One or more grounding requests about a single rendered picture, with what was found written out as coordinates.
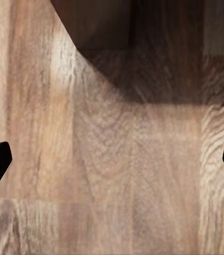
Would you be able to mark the bed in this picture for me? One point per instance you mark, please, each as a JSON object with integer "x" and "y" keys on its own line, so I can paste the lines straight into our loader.
{"x": 96, "y": 24}

